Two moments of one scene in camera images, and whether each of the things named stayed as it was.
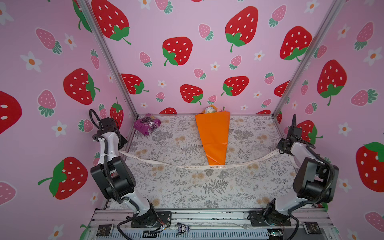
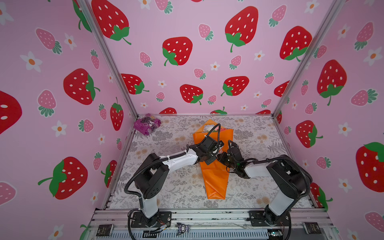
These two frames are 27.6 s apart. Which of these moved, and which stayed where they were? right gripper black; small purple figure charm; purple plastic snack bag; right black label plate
Moved: right gripper black
Stayed: small purple figure charm; purple plastic snack bag; right black label plate
